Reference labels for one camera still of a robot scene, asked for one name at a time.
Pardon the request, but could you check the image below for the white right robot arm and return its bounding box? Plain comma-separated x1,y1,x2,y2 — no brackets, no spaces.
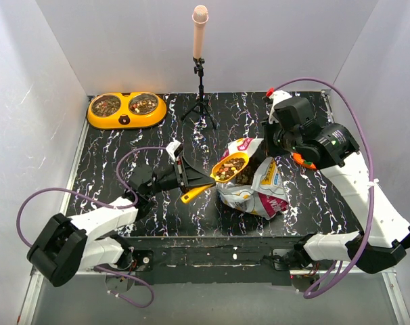
261,121,410,274

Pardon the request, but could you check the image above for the yellow double pet bowl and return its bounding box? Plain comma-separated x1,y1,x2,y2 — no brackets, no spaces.
87,92,167,130

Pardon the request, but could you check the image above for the white cartoon pet food bag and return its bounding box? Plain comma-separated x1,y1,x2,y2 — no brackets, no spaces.
217,137,289,220

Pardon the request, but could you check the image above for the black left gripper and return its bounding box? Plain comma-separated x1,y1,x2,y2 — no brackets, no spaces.
145,156,216,196

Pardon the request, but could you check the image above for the yellow plastic food scoop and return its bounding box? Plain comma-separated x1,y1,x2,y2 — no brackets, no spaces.
181,152,249,204

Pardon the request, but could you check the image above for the orange curved toy track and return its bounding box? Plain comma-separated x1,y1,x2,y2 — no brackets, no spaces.
292,153,317,170

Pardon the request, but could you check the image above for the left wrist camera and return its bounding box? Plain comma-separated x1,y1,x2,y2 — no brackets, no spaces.
165,140,183,161

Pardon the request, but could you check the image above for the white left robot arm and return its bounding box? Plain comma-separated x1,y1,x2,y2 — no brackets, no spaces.
26,157,216,287

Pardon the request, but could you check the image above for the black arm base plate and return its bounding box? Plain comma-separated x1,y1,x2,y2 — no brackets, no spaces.
93,236,336,287

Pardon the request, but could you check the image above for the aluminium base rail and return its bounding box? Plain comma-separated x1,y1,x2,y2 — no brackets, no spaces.
17,263,410,324

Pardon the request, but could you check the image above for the pink microphone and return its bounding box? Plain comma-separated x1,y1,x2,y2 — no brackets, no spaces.
192,5,209,60

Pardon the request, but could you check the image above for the black tripod stand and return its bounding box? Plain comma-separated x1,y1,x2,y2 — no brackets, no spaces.
180,58,217,129

